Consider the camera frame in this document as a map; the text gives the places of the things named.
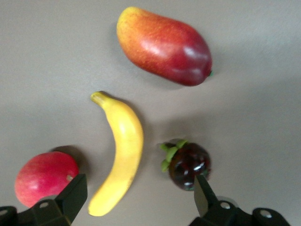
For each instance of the dark purple mangosteen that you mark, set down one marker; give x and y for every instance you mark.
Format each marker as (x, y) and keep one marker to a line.
(188, 162)

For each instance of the red yellow mango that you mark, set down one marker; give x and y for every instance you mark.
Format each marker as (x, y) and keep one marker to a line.
(162, 44)

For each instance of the yellow banana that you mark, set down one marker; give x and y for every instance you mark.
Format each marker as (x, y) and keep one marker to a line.
(127, 141)

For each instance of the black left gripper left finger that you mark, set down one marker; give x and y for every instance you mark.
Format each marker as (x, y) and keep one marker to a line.
(70, 200)

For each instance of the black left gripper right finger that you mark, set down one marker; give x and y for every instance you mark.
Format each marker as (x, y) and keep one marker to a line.
(207, 202)

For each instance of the red peach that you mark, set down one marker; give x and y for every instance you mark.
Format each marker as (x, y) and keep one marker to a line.
(42, 176)

